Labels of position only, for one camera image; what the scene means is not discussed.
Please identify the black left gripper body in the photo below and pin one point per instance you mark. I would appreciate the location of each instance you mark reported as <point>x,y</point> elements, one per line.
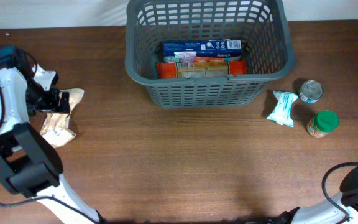
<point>40,96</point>

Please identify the white green wipes pack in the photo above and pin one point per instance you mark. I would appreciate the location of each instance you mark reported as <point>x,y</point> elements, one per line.
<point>281,114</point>

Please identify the silver tin can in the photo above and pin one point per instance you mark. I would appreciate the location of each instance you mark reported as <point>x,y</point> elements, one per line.
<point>311,91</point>

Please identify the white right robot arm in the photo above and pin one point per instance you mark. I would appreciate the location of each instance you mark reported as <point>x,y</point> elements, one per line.
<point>339,208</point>

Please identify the green-lidded jar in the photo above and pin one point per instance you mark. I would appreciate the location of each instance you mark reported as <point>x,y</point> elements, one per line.
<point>323,123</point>

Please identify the beige paper bag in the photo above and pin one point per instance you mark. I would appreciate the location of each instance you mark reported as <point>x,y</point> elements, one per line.
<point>55,129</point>

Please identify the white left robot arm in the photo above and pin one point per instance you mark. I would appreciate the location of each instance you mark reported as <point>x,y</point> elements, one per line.
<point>29,165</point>

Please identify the orange pasta packet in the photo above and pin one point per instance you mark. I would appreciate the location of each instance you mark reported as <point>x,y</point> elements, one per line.
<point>201,69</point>

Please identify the blue tissue box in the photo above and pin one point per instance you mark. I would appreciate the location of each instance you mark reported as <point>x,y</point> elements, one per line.
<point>194,50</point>

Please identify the grey plastic lattice basket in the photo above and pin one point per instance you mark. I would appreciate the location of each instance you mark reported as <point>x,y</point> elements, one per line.
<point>260,25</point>

